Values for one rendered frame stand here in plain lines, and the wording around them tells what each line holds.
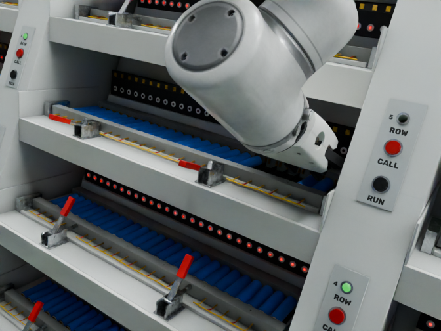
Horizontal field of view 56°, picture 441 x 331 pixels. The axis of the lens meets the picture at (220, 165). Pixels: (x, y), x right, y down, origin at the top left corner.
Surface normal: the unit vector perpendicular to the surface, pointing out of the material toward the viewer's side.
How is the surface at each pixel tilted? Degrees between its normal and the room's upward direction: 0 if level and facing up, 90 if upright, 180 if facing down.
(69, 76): 90
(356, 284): 90
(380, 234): 90
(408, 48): 90
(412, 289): 109
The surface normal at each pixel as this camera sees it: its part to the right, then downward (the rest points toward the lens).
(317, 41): 0.27, 0.49
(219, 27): -0.39, -0.31
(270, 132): 0.29, 0.85
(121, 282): 0.14, -0.94
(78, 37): -0.55, 0.20
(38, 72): 0.83, 0.28
